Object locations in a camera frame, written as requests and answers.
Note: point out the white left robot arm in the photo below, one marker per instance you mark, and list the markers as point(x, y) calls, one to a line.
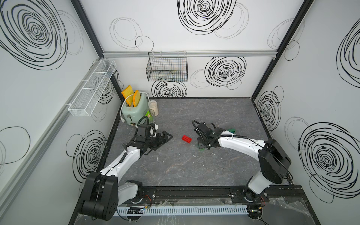
point(102, 193)

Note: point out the black wire basket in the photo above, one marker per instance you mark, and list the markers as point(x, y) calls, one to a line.
point(171, 65)

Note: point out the right toy bread slice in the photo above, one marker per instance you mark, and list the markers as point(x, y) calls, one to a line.
point(136, 98)

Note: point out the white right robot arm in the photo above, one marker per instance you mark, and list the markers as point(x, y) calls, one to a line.
point(274, 162)

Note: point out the white mesh wall shelf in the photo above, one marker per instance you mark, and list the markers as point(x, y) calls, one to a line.
point(93, 88)

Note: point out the white slotted cable duct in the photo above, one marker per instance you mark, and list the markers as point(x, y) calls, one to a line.
point(182, 210)

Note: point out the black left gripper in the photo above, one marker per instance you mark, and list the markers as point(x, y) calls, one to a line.
point(160, 141)

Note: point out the clear drinking glass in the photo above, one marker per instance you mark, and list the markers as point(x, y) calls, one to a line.
point(153, 114)

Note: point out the left toy bread slice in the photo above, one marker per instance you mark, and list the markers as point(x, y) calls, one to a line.
point(128, 95)

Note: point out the green snack packet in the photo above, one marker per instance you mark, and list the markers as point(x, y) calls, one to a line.
point(149, 115)

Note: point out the mint green toaster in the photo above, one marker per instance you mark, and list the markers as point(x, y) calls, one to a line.
point(131, 115)

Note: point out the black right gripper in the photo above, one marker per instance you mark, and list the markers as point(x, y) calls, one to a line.
point(199, 143)

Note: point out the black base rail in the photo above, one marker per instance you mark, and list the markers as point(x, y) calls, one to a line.
point(236, 194)

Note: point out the red lego brick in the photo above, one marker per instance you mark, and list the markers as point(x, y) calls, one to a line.
point(186, 139)

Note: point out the toy bread slice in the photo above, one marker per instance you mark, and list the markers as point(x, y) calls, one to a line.
point(136, 98)
point(128, 95)

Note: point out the clear spice jar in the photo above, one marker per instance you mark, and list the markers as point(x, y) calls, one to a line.
point(153, 106)

